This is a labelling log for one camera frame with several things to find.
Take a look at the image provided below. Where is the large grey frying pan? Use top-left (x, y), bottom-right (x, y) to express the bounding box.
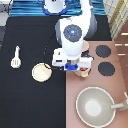
top-left (76, 87), bottom-right (128, 128)

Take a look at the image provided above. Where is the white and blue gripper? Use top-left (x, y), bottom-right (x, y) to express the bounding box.
top-left (64, 63), bottom-right (78, 71)

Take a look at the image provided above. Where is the cream round plate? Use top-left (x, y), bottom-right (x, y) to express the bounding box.
top-left (32, 63), bottom-right (52, 82)

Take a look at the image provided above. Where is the pink stove top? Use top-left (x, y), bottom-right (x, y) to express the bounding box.
top-left (66, 41), bottom-right (126, 128)

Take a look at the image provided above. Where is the black table mat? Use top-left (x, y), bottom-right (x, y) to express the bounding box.
top-left (0, 15), bottom-right (113, 128)

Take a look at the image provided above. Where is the pink pot lid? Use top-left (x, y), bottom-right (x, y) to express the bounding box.
top-left (82, 40), bottom-right (89, 52)

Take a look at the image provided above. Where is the pink pot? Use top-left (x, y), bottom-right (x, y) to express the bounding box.
top-left (79, 67), bottom-right (90, 77)

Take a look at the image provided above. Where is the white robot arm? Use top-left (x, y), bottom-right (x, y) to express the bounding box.
top-left (52, 0), bottom-right (97, 71)

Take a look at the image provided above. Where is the cream slotted spatula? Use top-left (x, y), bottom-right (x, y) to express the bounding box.
top-left (11, 47), bottom-right (21, 68)

